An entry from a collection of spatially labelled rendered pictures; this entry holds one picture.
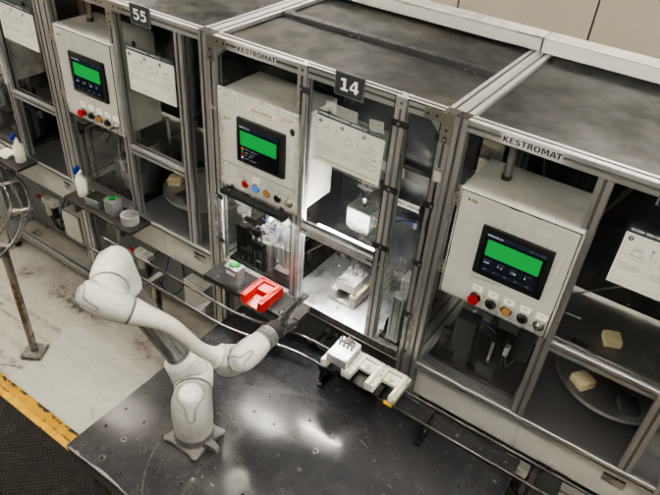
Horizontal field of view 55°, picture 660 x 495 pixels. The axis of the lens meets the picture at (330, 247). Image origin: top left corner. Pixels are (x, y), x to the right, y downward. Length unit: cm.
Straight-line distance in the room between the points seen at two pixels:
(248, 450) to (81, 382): 153
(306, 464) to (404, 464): 39
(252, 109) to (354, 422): 137
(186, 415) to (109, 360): 156
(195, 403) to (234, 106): 118
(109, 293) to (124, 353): 184
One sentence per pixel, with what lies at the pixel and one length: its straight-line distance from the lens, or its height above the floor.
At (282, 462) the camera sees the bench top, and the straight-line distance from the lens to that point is 265.
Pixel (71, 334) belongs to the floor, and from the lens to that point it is 424.
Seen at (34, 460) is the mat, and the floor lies 1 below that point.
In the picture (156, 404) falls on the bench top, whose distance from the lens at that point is 287.
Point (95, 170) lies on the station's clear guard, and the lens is 372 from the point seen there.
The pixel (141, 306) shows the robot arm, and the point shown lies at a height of 138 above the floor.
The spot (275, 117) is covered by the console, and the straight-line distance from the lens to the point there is 252.
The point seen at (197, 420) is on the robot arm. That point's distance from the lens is 255.
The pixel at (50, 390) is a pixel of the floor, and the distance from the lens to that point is 396.
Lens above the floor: 288
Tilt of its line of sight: 37 degrees down
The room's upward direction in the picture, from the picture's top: 5 degrees clockwise
